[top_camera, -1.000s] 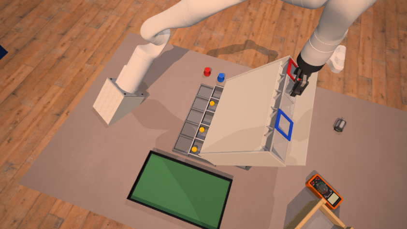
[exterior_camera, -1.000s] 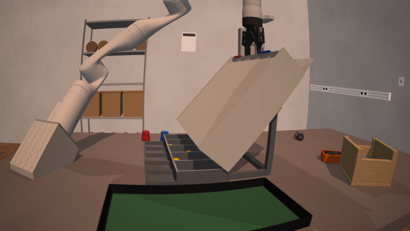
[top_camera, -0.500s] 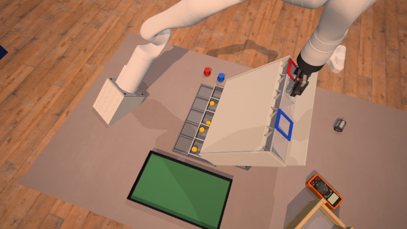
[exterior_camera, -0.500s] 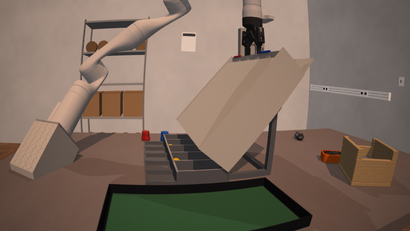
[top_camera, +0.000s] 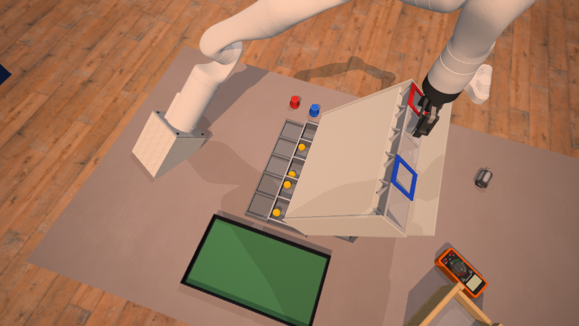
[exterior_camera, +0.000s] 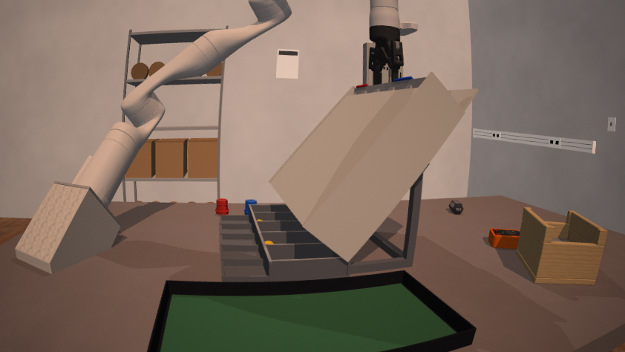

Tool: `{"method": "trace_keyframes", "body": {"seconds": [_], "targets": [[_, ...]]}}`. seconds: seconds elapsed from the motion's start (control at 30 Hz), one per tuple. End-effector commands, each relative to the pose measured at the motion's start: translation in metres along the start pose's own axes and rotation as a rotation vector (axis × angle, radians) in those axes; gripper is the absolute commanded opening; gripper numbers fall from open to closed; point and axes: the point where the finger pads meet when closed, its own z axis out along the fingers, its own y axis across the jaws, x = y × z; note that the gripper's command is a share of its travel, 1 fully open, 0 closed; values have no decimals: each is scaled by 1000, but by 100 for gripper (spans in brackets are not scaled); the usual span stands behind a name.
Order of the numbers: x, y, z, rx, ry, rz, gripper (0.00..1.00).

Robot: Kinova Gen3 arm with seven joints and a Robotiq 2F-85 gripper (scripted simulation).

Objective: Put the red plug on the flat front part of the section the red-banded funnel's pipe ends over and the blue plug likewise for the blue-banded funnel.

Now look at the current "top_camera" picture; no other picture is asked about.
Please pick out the red funnel rim band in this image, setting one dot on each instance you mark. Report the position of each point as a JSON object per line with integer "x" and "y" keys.
{"x": 410, "y": 100}

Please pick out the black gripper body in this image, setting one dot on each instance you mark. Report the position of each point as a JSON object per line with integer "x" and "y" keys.
{"x": 437, "y": 98}

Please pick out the red plug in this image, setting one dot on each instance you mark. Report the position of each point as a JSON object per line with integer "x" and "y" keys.
{"x": 294, "y": 103}

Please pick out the blue funnel band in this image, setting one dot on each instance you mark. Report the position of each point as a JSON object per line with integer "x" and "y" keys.
{"x": 399, "y": 160}

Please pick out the green tray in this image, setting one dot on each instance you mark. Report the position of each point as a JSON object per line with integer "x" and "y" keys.
{"x": 261, "y": 272}

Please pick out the wooden crate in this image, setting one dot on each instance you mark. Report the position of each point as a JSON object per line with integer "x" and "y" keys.
{"x": 449, "y": 306}

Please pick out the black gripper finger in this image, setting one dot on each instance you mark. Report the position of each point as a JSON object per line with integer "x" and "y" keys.
{"x": 421, "y": 100}
{"x": 426, "y": 122}

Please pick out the orange digital multimeter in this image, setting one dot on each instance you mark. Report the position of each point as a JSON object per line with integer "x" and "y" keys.
{"x": 459, "y": 270}

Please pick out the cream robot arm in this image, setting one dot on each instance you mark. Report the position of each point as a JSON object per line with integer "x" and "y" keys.
{"x": 458, "y": 67}

